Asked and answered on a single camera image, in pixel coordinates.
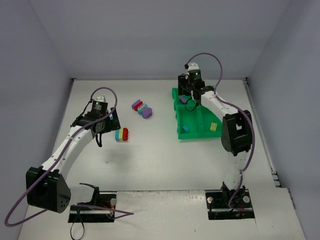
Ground purple sloped lego brick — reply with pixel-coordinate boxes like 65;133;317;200
179;95;188;105

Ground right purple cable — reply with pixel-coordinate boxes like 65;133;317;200
186;52;256;213

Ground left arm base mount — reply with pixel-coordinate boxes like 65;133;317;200
67;192;117;223

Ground purple lego with red brick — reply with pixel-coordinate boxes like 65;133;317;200
131;99;143;112

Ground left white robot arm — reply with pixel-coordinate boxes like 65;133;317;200
26;96;121;213

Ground teal yellow red lego stack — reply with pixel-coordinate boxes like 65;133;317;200
114;127;129;142

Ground purple cable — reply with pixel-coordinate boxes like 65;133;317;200
186;52;256;213
4;87;135;227

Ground teal printed purple lego stack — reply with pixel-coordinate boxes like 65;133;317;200
137;104;153;119

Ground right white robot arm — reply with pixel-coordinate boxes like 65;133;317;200
177;69;253;194

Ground lime green lego brick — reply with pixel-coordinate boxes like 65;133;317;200
209;122;218;132

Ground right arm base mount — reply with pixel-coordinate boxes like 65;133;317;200
205;189;255;221

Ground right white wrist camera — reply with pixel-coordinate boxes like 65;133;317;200
184;62;200;72

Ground green divided sorting tray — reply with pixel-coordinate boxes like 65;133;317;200
171;87;222;140

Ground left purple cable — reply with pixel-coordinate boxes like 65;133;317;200
4;87;135;227

